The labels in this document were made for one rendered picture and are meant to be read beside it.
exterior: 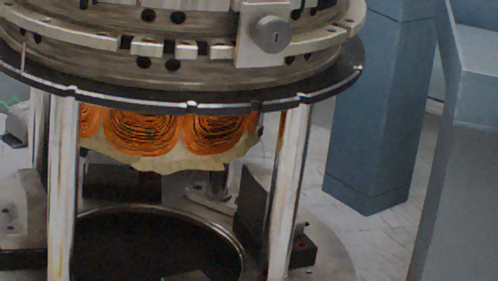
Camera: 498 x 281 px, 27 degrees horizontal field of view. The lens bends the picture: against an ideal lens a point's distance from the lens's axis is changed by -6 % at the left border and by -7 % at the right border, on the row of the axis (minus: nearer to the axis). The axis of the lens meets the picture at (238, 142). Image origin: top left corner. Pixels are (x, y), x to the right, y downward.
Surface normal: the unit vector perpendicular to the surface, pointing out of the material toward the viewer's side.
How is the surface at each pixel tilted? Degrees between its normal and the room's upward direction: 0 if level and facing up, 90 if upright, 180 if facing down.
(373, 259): 0
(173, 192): 0
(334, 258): 0
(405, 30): 90
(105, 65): 90
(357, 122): 90
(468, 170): 90
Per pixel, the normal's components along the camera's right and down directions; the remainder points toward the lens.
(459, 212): -0.12, 0.41
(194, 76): 0.21, 0.44
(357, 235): 0.11, -0.90
